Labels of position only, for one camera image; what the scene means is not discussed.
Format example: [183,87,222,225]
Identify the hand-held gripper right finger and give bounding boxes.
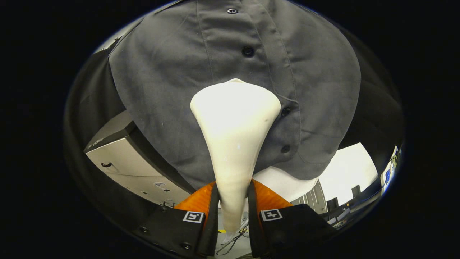
[247,179,337,259]

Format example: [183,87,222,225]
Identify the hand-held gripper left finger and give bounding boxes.
[131,181,220,259]

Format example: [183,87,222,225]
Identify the white garment steamer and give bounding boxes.
[190,78,282,234]

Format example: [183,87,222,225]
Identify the grey button shirt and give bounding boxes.
[109,0,362,191]

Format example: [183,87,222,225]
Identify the cream mannequin torso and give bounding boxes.
[252,166,319,203]

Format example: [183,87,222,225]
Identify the grey cabinet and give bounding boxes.
[84,110,197,208]

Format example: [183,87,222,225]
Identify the white table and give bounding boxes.
[318,142,378,206]

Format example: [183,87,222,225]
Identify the black cable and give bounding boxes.
[216,222,249,256]

